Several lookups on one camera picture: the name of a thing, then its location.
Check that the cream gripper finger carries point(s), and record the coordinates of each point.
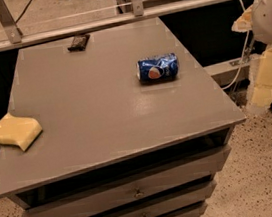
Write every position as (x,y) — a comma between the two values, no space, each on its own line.
(262,95)
(244,22)

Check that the blue pepsi can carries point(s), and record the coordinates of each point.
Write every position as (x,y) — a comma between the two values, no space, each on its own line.
(159,67)

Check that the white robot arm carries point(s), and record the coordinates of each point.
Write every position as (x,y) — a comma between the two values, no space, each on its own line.
(258,19)

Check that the grey drawer cabinet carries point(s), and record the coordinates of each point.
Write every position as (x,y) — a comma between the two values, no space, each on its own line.
(99,123)

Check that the dark snack packet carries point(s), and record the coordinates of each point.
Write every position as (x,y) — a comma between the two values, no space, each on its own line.
(79,43)

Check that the top grey drawer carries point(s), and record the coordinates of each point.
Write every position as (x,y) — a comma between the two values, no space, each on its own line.
(146,183)

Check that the yellow sponge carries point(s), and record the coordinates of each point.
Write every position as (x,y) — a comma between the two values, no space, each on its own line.
(19,131)

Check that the middle grey drawer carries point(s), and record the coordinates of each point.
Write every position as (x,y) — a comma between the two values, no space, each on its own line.
(166,201)

